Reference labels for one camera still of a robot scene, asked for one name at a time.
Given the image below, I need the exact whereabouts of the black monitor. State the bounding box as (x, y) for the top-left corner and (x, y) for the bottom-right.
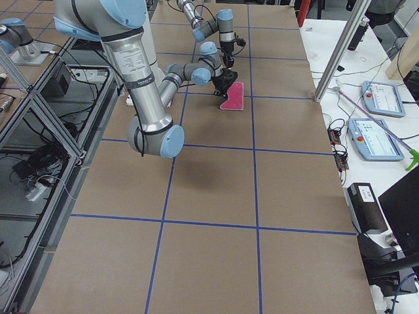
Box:
(378, 167), (418, 254)

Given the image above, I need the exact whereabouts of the aluminium frame post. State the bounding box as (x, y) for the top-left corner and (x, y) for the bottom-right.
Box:
(312, 0), (371, 103)

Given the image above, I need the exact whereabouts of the black bottle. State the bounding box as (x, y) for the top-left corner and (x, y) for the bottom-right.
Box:
(348, 16), (369, 51)

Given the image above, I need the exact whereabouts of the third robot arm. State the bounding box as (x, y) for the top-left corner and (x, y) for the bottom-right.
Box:
(1, 18), (47, 65)

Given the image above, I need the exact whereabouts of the near blue teach pendant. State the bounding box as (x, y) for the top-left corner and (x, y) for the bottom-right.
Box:
(348, 118), (404, 162)

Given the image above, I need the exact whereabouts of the blue teach pendant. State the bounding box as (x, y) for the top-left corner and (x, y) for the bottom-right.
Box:
(348, 118), (404, 162)
(361, 81), (406, 118)

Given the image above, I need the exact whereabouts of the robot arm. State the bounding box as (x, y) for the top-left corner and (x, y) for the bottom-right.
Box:
(54, 1), (238, 158)
(176, 0), (246, 68)

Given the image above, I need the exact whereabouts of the far blue teach pendant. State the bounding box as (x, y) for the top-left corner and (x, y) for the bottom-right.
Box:
(361, 81), (406, 118)

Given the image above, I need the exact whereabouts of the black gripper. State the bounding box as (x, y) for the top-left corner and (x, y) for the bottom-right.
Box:
(222, 41), (234, 69)
(211, 72), (238, 99)

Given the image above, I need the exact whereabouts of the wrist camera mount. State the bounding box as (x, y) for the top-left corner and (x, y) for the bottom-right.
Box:
(234, 37), (246, 47)

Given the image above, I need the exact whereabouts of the pink square towel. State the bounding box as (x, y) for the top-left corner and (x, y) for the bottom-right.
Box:
(220, 82), (244, 111)

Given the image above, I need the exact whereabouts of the orange electronics board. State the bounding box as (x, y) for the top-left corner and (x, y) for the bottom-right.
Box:
(327, 118), (349, 173)

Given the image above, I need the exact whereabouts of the black box with label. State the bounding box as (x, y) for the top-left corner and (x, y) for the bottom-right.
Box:
(346, 183), (388, 235)

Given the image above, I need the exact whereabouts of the aluminium frame rack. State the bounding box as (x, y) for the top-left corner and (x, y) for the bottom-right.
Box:
(1, 39), (120, 313)

